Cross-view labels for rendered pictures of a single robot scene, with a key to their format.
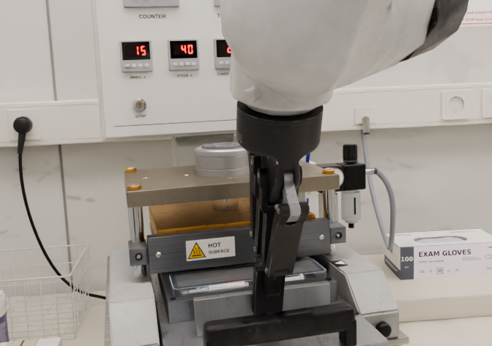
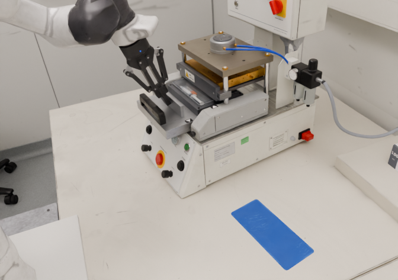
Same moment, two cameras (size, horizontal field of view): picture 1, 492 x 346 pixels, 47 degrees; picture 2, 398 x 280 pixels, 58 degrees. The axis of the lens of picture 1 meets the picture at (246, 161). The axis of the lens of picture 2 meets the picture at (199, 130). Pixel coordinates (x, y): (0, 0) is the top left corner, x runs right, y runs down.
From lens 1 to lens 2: 1.09 m
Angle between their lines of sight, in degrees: 73
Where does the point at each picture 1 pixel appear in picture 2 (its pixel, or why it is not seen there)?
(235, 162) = (214, 47)
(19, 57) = not seen: outside the picture
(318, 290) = (177, 106)
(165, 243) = (181, 66)
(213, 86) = (259, 3)
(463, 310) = (378, 200)
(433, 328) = (349, 191)
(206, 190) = (191, 54)
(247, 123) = not seen: hidden behind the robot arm
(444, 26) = (81, 41)
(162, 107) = (242, 6)
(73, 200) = not seen: hidden behind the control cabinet
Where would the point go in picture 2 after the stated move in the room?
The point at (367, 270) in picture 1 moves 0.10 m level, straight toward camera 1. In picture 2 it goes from (207, 113) to (172, 117)
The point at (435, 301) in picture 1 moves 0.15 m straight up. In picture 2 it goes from (365, 182) to (375, 141)
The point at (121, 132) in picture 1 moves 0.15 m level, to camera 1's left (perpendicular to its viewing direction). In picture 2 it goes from (231, 13) to (217, 2)
